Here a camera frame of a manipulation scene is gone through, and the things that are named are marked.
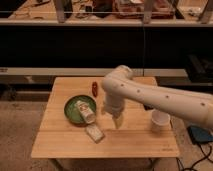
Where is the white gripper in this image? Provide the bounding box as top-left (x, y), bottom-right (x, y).
top-left (104, 102), bottom-right (124, 129)

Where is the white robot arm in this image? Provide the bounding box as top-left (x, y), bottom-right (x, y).
top-left (101, 65), bottom-right (213, 130)

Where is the black smartphone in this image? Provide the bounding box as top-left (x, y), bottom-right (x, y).
top-left (143, 105), bottom-right (153, 110)

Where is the red chili pepper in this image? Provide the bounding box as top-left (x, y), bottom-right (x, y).
top-left (92, 82), bottom-right (98, 97)

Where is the white cup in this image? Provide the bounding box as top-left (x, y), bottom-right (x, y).
top-left (151, 110), bottom-right (170, 133)

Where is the wooden table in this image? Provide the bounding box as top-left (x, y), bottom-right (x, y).
top-left (31, 77), bottom-right (179, 158)

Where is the green plate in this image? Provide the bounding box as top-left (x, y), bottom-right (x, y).
top-left (64, 95), bottom-right (96, 125)

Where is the dark blue box device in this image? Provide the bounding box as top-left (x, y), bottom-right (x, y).
top-left (187, 125), bottom-right (213, 144)

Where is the long shelf bench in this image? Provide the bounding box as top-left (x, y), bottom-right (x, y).
top-left (0, 0), bottom-right (213, 77)

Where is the black cable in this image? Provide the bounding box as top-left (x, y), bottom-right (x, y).
top-left (175, 142), bottom-right (213, 171)

